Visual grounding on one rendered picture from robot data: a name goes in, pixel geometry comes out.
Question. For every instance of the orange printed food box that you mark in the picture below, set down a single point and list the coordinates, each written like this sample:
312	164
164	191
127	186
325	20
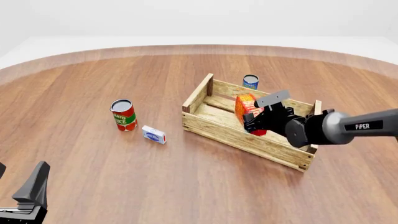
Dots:
244	106

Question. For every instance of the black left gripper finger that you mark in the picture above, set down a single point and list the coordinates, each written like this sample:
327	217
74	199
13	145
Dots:
35	184
2	170

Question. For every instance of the red tomato sauce tin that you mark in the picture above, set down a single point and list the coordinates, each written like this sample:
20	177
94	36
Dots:
124	115

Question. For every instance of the blue printed tin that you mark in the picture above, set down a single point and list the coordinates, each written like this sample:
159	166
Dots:
250	82

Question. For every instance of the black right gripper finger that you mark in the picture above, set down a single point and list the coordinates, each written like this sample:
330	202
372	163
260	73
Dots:
253	127
248	117

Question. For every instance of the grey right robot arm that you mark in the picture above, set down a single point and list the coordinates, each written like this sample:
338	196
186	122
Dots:
335	127

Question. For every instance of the wooden slat tray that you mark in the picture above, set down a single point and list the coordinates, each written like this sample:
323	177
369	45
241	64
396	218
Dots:
217	126

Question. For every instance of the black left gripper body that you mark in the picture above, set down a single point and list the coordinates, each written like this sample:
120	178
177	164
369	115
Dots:
21	215

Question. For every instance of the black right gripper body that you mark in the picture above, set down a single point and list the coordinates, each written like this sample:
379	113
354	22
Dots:
275	117

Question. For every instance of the white blue butter box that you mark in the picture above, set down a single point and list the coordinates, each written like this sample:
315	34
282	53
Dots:
153	135

